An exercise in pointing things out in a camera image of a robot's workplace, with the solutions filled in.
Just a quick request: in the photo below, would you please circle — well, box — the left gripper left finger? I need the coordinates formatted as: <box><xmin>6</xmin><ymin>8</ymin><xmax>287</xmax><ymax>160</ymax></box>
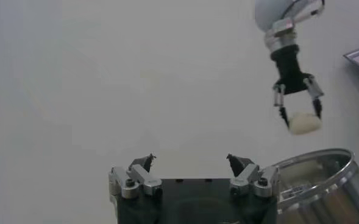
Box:
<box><xmin>108</xmin><ymin>153</ymin><xmax>163</xmax><ymax>200</ymax></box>

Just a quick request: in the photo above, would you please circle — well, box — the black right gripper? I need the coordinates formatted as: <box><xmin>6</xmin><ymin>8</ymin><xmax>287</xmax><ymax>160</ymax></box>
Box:
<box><xmin>270</xmin><ymin>44</ymin><xmax>325</xmax><ymax>128</ymax></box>

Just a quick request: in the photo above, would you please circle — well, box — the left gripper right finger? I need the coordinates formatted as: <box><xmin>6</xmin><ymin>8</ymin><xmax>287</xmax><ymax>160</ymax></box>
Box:
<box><xmin>226</xmin><ymin>153</ymin><xmax>281</xmax><ymax>198</ymax></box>

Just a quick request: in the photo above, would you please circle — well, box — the white steamed baozi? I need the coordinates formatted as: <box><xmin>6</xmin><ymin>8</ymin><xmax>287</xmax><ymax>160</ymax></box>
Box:
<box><xmin>288</xmin><ymin>111</ymin><xmax>323</xmax><ymax>136</ymax></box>

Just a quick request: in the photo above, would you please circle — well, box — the stainless steel steamer basket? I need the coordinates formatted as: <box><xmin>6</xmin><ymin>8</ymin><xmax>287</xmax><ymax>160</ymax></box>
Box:
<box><xmin>272</xmin><ymin>148</ymin><xmax>359</xmax><ymax>224</ymax></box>

